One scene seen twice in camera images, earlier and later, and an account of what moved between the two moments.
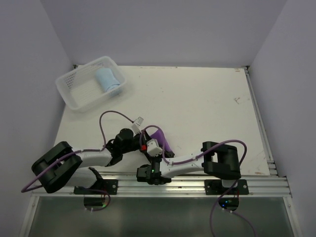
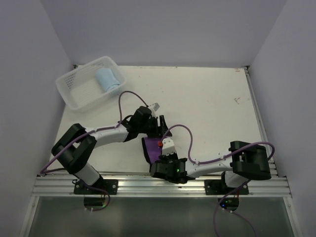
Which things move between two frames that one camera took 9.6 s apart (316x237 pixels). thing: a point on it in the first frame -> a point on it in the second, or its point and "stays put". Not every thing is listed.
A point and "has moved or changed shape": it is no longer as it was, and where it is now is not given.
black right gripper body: (166, 181) -> (171, 158)
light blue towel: (106, 78) stays put
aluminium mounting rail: (178, 186) stays put
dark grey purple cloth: (167, 151) has moved or changed shape
